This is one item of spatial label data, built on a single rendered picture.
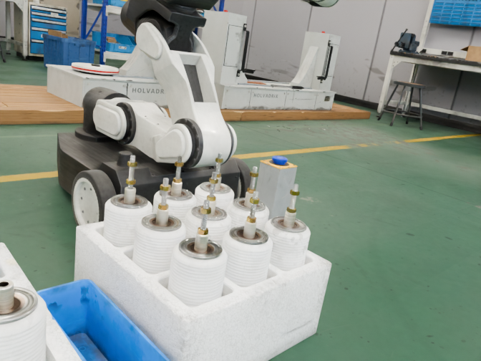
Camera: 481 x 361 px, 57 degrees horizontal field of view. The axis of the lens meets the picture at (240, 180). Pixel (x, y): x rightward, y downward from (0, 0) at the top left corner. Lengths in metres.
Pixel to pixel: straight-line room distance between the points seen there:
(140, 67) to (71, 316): 2.47
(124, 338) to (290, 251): 0.35
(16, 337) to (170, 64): 0.89
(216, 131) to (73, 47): 4.19
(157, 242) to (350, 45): 6.04
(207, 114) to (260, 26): 6.60
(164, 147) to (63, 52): 4.10
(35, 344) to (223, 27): 3.15
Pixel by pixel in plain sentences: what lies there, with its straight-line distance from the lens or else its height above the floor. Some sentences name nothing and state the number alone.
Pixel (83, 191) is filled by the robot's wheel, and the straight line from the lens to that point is 1.35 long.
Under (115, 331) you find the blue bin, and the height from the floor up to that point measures 0.08.
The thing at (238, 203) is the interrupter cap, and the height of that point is 0.25.
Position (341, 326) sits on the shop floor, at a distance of 1.12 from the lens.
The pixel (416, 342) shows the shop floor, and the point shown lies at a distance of 1.16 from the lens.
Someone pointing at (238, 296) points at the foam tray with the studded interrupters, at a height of 0.18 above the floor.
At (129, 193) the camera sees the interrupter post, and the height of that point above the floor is 0.27.
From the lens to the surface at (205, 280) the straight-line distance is 0.75.
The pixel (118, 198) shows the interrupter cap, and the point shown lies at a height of 0.25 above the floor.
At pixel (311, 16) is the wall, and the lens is 7.17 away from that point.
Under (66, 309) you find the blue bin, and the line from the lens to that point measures 0.94.
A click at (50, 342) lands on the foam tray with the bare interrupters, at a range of 0.68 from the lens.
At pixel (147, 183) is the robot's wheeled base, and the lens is 1.30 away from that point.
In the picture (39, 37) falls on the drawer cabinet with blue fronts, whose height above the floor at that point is 0.29.
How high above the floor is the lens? 0.60
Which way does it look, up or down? 17 degrees down
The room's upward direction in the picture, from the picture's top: 9 degrees clockwise
